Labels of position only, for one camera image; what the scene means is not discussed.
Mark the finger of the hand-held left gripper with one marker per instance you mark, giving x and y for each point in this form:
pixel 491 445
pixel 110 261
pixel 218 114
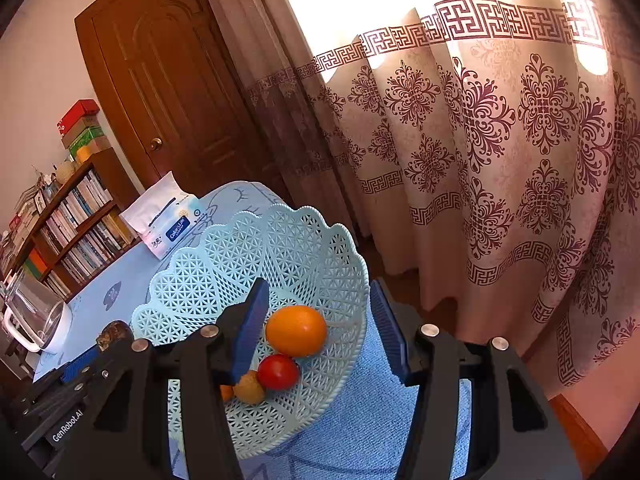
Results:
pixel 100 380
pixel 80 362

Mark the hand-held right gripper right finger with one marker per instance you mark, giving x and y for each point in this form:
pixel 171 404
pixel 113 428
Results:
pixel 392 332

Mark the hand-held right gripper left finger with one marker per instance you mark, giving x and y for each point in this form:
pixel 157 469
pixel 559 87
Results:
pixel 250 332

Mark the water chestnut with stem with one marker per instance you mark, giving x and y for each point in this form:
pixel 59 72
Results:
pixel 112 335

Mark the large smooth orange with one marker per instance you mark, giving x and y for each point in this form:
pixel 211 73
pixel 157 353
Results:
pixel 296 331

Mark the small cherry tomato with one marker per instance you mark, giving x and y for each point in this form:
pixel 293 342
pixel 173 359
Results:
pixel 278 371

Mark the brown longan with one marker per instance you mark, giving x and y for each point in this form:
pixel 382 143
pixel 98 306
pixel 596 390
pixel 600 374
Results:
pixel 249 388

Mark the small smooth orange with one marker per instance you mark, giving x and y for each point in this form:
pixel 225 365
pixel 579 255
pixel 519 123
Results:
pixel 226 393

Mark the light blue plastic basket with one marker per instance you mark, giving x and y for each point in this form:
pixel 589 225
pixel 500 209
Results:
pixel 300 260

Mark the wooden bookshelf with books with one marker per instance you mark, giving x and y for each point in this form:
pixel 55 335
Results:
pixel 75 230

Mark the white tissue pack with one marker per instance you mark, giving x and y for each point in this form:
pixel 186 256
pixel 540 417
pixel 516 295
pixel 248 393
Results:
pixel 160 220

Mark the beige patterned curtain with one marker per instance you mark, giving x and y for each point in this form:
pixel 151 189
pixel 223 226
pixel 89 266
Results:
pixel 475 185

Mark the beige round jar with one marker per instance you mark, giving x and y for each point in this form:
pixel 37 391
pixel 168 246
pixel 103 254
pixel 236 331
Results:
pixel 65 171

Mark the green box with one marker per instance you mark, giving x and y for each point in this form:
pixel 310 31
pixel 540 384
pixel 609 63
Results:
pixel 87 141

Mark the tan cardboard box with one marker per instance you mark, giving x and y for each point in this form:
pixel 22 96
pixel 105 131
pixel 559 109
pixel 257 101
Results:
pixel 82 127

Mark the red box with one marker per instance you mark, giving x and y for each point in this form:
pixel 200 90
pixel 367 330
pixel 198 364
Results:
pixel 77 115

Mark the brown wooden door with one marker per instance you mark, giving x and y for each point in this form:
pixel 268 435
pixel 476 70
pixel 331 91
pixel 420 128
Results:
pixel 175 85

